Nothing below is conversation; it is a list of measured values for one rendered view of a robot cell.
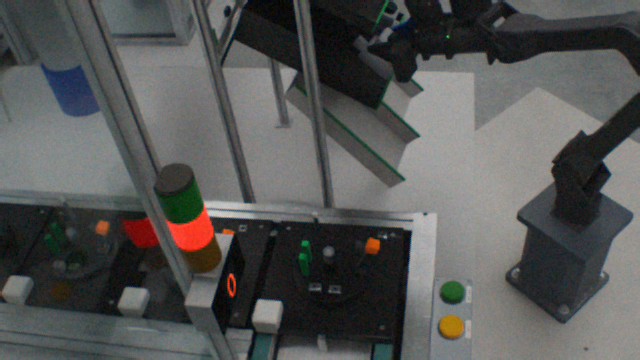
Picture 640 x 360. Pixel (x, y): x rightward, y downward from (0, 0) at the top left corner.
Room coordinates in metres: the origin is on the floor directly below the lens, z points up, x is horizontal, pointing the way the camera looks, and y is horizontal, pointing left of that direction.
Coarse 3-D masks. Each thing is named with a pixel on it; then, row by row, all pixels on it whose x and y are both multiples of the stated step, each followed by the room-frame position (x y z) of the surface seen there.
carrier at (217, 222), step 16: (224, 224) 0.84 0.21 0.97; (240, 224) 0.83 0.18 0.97; (256, 224) 0.83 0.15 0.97; (272, 224) 0.82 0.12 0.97; (240, 240) 0.79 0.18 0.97; (256, 240) 0.79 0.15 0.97; (256, 256) 0.75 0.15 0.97; (256, 272) 0.71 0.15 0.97; (240, 288) 0.68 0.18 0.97; (256, 288) 0.68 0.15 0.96; (240, 304) 0.65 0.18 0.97; (240, 320) 0.61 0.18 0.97
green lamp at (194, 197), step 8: (192, 184) 0.52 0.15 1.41; (184, 192) 0.51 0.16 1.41; (192, 192) 0.52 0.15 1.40; (160, 200) 0.51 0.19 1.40; (168, 200) 0.51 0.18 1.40; (176, 200) 0.51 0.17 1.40; (184, 200) 0.51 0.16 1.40; (192, 200) 0.51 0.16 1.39; (200, 200) 0.52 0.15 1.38; (168, 208) 0.51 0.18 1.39; (176, 208) 0.51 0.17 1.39; (184, 208) 0.51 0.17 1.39; (192, 208) 0.51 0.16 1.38; (200, 208) 0.52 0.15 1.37; (168, 216) 0.51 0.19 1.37; (176, 216) 0.51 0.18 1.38; (184, 216) 0.51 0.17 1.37; (192, 216) 0.51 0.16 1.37; (176, 224) 0.51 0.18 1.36
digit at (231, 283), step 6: (228, 270) 0.53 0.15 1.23; (234, 270) 0.54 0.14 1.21; (228, 276) 0.52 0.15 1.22; (234, 276) 0.54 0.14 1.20; (228, 282) 0.52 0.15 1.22; (234, 282) 0.53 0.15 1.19; (228, 288) 0.51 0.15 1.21; (234, 288) 0.53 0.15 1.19; (228, 294) 0.51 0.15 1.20; (234, 294) 0.52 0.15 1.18; (228, 300) 0.50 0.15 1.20; (234, 300) 0.52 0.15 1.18
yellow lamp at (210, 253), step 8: (216, 240) 0.53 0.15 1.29; (200, 248) 0.51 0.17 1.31; (208, 248) 0.51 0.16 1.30; (216, 248) 0.52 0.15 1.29; (184, 256) 0.51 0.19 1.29; (192, 256) 0.51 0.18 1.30; (200, 256) 0.51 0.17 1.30; (208, 256) 0.51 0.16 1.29; (216, 256) 0.52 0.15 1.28; (192, 264) 0.51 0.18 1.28; (200, 264) 0.51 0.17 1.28; (208, 264) 0.51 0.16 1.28; (216, 264) 0.51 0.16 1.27; (200, 272) 0.51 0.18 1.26
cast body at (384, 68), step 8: (384, 32) 0.93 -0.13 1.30; (392, 32) 0.93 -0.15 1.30; (360, 40) 0.94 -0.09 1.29; (376, 40) 0.91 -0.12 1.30; (384, 40) 0.91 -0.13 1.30; (360, 48) 0.94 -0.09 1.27; (360, 56) 0.92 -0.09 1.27; (368, 56) 0.91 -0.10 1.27; (376, 56) 0.91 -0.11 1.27; (368, 64) 0.91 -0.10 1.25; (376, 64) 0.90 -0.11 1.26; (384, 64) 0.90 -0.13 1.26; (384, 72) 0.90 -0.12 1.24; (392, 72) 0.89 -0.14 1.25
